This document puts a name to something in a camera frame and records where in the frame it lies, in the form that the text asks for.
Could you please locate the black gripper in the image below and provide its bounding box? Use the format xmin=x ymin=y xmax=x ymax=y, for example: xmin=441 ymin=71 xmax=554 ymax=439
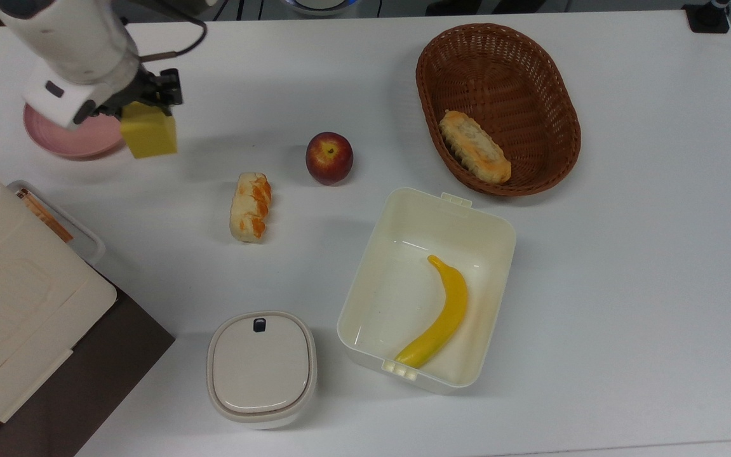
xmin=93 ymin=67 xmax=184 ymax=120

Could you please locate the yellow cube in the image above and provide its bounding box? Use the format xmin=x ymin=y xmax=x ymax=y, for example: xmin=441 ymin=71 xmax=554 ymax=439
xmin=119 ymin=102 xmax=178 ymax=160

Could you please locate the pink plate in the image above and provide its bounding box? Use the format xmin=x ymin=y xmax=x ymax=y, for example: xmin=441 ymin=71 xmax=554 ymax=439
xmin=23 ymin=103 xmax=127 ymax=160

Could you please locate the shrimp sushi toy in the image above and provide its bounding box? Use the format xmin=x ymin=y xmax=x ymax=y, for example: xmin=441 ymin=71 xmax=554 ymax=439
xmin=229 ymin=171 xmax=272 ymax=244

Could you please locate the clear plastic box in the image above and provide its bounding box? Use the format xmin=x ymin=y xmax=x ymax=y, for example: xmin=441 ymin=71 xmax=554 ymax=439
xmin=6 ymin=180 xmax=106 ymax=266

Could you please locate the red apple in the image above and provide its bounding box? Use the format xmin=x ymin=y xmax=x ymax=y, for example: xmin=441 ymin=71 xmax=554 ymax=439
xmin=305 ymin=131 xmax=354 ymax=187

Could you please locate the white blue round device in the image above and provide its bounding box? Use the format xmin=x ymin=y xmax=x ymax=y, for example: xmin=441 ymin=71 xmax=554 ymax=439
xmin=283 ymin=0 xmax=359 ymax=17

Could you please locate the white appliance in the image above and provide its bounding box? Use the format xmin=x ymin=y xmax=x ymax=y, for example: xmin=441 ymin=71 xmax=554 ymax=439
xmin=0 ymin=150 xmax=118 ymax=456

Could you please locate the dark brown board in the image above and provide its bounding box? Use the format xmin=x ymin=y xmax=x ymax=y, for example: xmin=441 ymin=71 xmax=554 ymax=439
xmin=0 ymin=273 xmax=176 ymax=457

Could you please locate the white round lidded container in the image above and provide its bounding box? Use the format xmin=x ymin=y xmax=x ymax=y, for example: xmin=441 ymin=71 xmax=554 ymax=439
xmin=206 ymin=310 xmax=318 ymax=430

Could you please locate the cream plastic open container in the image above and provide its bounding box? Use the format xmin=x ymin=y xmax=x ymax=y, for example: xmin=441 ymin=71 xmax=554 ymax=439
xmin=337 ymin=187 xmax=518 ymax=395

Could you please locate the toasted bread toy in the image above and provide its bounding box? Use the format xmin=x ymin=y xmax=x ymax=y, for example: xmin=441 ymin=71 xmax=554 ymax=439
xmin=438 ymin=110 xmax=513 ymax=185

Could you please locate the brown wicker basket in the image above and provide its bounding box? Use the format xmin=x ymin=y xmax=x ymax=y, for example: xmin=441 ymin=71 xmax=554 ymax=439
xmin=415 ymin=23 xmax=582 ymax=197

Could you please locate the yellow banana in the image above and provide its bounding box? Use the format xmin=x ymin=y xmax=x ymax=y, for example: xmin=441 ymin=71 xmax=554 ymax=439
xmin=394 ymin=255 xmax=469 ymax=369

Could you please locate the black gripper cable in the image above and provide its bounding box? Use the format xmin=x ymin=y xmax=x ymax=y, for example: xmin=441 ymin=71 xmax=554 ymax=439
xmin=117 ymin=0 xmax=208 ymax=63

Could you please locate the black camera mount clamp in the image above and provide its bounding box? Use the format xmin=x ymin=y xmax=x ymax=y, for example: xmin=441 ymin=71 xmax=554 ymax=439
xmin=682 ymin=0 xmax=731 ymax=34

